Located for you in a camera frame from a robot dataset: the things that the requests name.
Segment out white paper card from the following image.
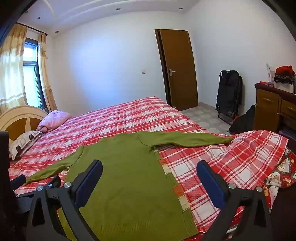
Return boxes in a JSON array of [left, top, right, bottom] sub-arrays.
[[265, 62, 275, 82]]

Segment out dark curtain rod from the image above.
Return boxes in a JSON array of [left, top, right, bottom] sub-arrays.
[[17, 22, 48, 36]]

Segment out white box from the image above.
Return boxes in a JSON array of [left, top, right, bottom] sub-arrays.
[[274, 82, 295, 93]]

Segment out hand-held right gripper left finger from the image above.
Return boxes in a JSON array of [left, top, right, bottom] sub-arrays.
[[26, 159, 103, 241]]

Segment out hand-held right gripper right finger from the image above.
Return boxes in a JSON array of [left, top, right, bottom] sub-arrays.
[[196, 160, 273, 241]]

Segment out bed with red plaid sheet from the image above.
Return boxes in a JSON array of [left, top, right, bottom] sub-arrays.
[[8, 96, 289, 234]]

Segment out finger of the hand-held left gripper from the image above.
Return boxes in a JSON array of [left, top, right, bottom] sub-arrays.
[[45, 176, 62, 189], [10, 174, 26, 189]]

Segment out black folding chair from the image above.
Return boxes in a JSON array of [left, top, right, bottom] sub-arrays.
[[215, 70, 243, 123]]

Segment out pink pillow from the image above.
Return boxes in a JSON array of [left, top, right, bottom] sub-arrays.
[[36, 110, 72, 133]]

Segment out printed blanket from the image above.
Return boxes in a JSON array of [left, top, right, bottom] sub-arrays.
[[264, 146, 296, 209]]

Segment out brown wooden dresser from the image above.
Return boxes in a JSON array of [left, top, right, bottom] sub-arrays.
[[254, 82, 296, 135]]

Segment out purple striped cloth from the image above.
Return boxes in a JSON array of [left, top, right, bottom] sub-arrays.
[[279, 126, 296, 141]]

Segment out yellow patterned curtain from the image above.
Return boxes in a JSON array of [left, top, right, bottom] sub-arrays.
[[37, 33, 58, 112], [0, 23, 28, 108]]

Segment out brown wooden door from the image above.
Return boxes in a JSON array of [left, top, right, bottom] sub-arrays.
[[154, 29, 199, 112]]

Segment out green knit sweater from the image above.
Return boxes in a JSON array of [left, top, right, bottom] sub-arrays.
[[24, 131, 234, 241]]

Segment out cream wooden headboard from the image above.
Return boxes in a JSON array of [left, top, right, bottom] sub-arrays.
[[0, 105, 49, 139]]

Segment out black bag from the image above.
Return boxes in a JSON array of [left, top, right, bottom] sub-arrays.
[[229, 104, 256, 135]]

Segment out white brown patterned pillow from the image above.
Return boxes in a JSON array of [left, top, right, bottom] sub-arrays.
[[9, 130, 43, 161]]

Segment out pile of red clothes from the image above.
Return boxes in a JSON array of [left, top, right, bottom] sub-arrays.
[[273, 65, 296, 84]]

